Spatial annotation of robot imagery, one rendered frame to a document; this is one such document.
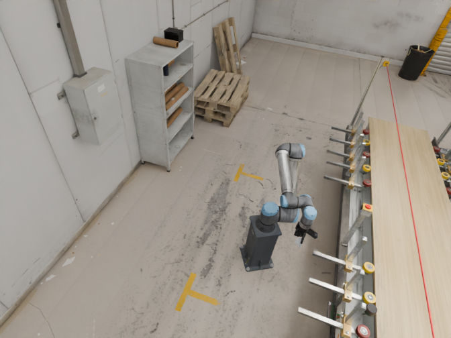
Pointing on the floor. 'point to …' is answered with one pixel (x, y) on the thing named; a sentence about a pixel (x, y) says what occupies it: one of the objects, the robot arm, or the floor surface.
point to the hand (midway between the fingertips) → (301, 241)
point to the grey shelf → (144, 79)
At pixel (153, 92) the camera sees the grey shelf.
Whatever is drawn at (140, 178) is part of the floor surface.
